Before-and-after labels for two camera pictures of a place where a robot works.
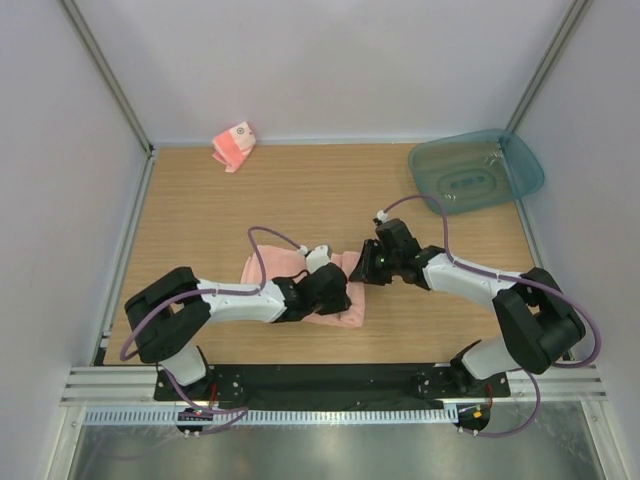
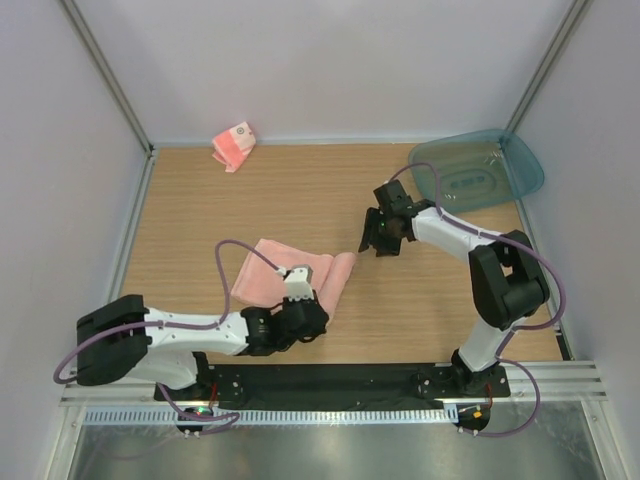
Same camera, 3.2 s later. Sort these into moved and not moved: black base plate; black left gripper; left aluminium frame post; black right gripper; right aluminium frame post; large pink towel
Moved: black right gripper; black left gripper; large pink towel
Not moved: right aluminium frame post; black base plate; left aluminium frame post
